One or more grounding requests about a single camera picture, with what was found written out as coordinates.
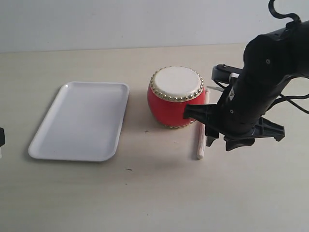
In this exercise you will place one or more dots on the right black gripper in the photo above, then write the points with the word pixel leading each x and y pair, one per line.
pixel 238 115

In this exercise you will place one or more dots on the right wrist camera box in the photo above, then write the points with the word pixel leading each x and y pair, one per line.
pixel 221 73

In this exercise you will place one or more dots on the white rectangular plastic tray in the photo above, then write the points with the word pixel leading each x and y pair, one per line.
pixel 83 123

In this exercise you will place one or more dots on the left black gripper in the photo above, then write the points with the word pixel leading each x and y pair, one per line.
pixel 2 136

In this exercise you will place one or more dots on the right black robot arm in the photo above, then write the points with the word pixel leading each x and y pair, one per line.
pixel 271 61

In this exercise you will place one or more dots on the small red drum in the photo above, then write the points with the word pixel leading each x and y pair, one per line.
pixel 169 91

